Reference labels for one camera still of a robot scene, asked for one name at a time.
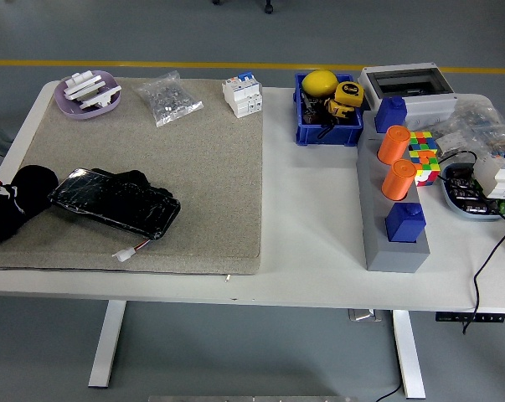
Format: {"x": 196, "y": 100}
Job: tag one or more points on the light blue bowl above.
{"x": 465, "y": 197}

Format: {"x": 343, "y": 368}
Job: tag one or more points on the orange cylinder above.
{"x": 398, "y": 180}
{"x": 393, "y": 144}

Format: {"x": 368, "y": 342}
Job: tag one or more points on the white table leg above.
{"x": 409, "y": 356}
{"x": 105, "y": 347}

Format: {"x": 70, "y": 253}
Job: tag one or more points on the small bag with white part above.
{"x": 451, "y": 143}

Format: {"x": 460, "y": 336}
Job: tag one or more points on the dark brown tool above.
{"x": 310, "y": 114}

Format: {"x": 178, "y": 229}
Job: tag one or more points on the white electrical distribution box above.
{"x": 428, "y": 104}

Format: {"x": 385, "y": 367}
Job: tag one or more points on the white circuit breaker blue switches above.
{"x": 499, "y": 176}
{"x": 241, "y": 98}

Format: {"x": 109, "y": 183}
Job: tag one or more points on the blue block with knob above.
{"x": 404, "y": 224}
{"x": 389, "y": 115}

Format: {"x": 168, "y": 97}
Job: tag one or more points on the grey-brown mat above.
{"x": 193, "y": 188}

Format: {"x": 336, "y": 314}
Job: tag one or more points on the purple shallow bowl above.
{"x": 68, "y": 106}

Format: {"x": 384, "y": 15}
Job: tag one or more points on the blue plastic bin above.
{"x": 331, "y": 136}

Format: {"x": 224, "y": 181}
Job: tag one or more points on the yellow and black tool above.
{"x": 339, "y": 109}

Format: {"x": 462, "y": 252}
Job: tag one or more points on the white plastic bracket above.
{"x": 103, "y": 96}

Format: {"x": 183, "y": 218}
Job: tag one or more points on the black printed rag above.
{"x": 30, "y": 188}

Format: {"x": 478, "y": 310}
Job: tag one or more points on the silver plate under table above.
{"x": 364, "y": 315}

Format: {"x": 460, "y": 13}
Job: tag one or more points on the large clear bag of parts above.
{"x": 486, "y": 125}

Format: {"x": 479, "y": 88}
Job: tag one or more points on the multicoloured puzzle cube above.
{"x": 426, "y": 161}

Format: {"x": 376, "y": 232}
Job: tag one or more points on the stacked white plastic strips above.
{"x": 82, "y": 86}

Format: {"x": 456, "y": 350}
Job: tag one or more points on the yellow lemon-shaped ball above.
{"x": 319, "y": 84}

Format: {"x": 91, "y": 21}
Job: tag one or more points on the black chair casters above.
{"x": 269, "y": 6}

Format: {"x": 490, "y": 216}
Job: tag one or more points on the black glossy panel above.
{"x": 118, "y": 205}

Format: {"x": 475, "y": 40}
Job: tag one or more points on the grey slotted base block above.
{"x": 394, "y": 257}

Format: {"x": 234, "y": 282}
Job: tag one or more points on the yellow tape measure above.
{"x": 349, "y": 92}

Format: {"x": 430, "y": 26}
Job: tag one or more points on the black table control panel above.
{"x": 470, "y": 317}

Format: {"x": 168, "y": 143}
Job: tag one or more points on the clear bag of screws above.
{"x": 168, "y": 98}

